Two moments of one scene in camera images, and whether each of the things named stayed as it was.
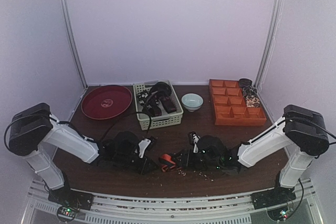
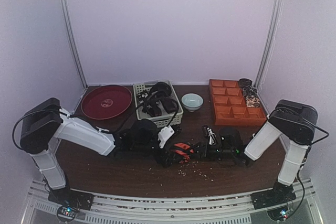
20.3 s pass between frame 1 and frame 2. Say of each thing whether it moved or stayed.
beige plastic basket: stayed
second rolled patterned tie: stayed
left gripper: moved
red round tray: stayed
